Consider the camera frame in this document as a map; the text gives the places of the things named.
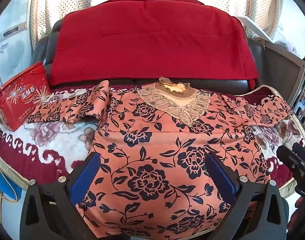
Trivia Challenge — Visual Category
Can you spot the blue bag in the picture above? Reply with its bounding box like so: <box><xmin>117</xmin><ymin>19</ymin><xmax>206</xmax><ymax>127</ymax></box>
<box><xmin>0</xmin><ymin>164</ymin><xmax>23</xmax><ymax>203</ymax></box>

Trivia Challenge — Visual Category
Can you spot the floral plush blanket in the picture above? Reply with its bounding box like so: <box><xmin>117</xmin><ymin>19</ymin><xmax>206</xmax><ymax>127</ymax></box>
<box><xmin>0</xmin><ymin>82</ymin><xmax>305</xmax><ymax>200</ymax></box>

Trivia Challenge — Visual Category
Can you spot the dark leather sofa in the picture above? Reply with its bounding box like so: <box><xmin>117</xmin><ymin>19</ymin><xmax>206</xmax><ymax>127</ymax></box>
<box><xmin>31</xmin><ymin>17</ymin><xmax>268</xmax><ymax>93</ymax></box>

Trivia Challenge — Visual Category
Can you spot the white appliance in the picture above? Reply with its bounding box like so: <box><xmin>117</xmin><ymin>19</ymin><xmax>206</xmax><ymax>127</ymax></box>
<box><xmin>0</xmin><ymin>0</ymin><xmax>40</xmax><ymax>88</ymax></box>

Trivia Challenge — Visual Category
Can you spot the grey slatted rack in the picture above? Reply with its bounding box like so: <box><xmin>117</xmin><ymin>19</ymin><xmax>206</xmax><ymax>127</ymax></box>
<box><xmin>288</xmin><ymin>62</ymin><xmax>305</xmax><ymax>127</ymax></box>

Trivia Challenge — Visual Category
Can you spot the red snack box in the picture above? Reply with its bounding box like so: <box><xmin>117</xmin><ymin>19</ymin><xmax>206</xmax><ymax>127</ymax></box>
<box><xmin>0</xmin><ymin>61</ymin><xmax>51</xmax><ymax>132</ymax></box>

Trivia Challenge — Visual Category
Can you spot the grey board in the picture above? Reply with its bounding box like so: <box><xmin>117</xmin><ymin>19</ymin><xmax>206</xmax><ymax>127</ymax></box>
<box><xmin>264</xmin><ymin>40</ymin><xmax>305</xmax><ymax>105</ymax></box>

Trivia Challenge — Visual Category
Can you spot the dotted cream curtain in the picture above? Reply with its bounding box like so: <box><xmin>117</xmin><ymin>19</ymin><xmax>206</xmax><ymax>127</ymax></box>
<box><xmin>32</xmin><ymin>0</ymin><xmax>285</xmax><ymax>43</ymax></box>

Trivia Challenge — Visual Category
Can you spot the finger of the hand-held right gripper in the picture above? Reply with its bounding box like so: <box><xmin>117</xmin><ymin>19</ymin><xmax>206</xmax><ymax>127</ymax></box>
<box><xmin>292</xmin><ymin>142</ymin><xmax>305</xmax><ymax>160</ymax></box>
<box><xmin>276</xmin><ymin>144</ymin><xmax>305</xmax><ymax>173</ymax></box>

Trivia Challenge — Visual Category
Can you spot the white shelf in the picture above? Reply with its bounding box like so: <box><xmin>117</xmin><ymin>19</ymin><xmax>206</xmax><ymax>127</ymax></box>
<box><xmin>236</xmin><ymin>15</ymin><xmax>275</xmax><ymax>40</ymax></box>

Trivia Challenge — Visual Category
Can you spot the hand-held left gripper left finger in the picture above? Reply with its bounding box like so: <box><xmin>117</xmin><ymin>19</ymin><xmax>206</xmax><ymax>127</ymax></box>
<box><xmin>21</xmin><ymin>152</ymin><xmax>101</xmax><ymax>240</ymax></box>

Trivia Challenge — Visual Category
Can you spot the person's right hand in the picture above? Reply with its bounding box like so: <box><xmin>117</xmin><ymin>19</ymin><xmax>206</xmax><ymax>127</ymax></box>
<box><xmin>288</xmin><ymin>197</ymin><xmax>305</xmax><ymax>240</ymax></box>

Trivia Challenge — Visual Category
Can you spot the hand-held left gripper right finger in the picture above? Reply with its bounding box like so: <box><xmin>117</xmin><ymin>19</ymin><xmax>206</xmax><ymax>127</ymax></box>
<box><xmin>205</xmin><ymin>152</ymin><xmax>287</xmax><ymax>240</ymax></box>

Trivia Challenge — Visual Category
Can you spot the orange floral shirt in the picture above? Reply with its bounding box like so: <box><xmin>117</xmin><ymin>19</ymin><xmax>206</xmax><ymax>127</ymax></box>
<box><xmin>26</xmin><ymin>77</ymin><xmax>294</xmax><ymax>240</ymax></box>

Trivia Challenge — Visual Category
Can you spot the red blanket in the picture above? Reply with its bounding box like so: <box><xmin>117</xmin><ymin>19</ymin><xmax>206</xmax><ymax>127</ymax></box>
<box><xmin>49</xmin><ymin>0</ymin><xmax>259</xmax><ymax>87</ymax></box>

